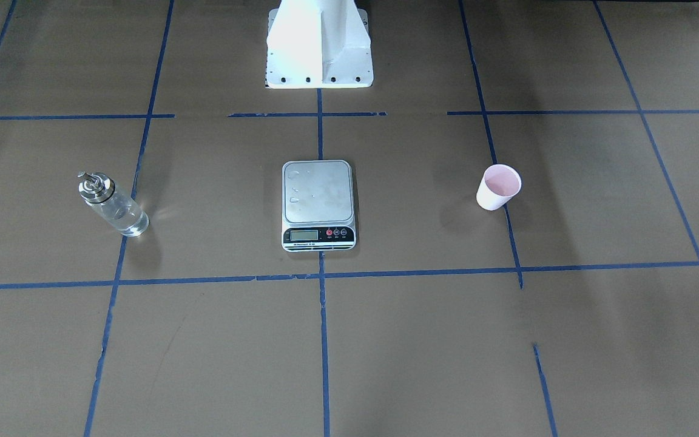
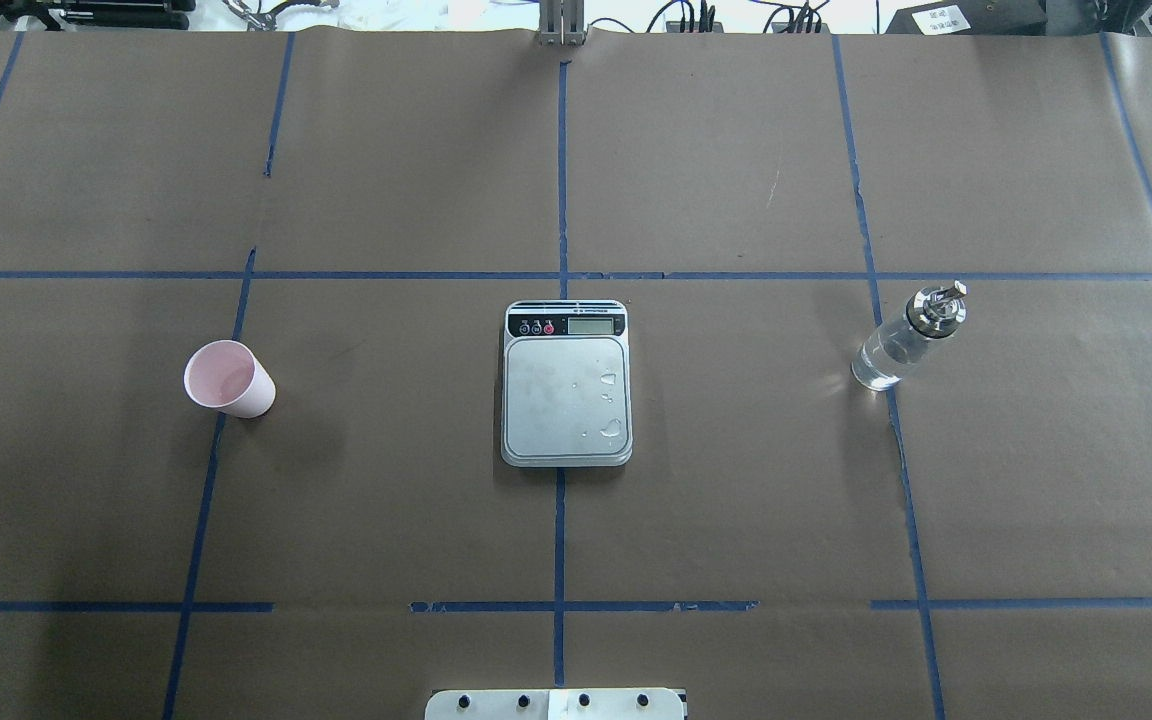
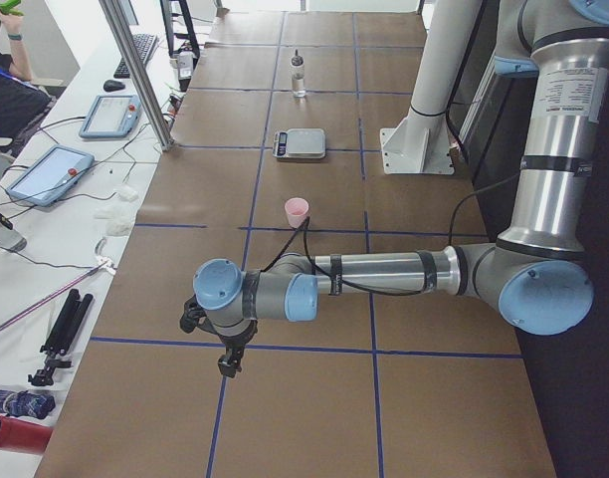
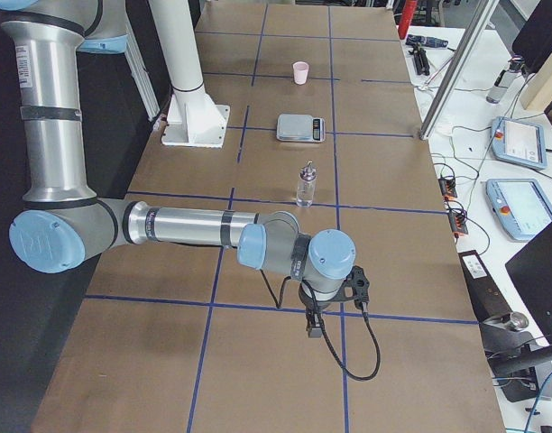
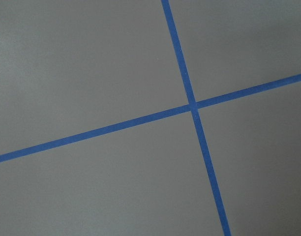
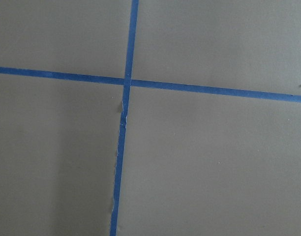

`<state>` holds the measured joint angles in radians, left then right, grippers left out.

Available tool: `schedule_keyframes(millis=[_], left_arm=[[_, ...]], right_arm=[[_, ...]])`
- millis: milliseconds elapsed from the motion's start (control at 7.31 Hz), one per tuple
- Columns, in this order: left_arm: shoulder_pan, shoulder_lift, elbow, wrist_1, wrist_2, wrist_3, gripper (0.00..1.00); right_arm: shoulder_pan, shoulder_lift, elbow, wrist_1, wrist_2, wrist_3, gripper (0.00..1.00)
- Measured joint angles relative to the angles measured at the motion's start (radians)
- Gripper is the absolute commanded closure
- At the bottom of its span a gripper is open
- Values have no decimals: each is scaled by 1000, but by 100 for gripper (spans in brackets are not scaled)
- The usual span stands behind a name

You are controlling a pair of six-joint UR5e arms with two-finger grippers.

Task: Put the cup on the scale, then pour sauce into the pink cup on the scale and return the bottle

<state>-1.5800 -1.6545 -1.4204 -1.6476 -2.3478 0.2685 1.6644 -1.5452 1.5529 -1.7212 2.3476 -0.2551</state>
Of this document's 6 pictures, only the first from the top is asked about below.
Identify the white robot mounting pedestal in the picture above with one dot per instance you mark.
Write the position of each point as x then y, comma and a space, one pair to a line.
318, 45

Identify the silver digital kitchen scale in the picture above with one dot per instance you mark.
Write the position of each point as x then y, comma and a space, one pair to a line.
318, 208

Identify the clear glass sauce bottle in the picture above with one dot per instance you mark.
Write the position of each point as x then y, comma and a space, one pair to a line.
117, 207

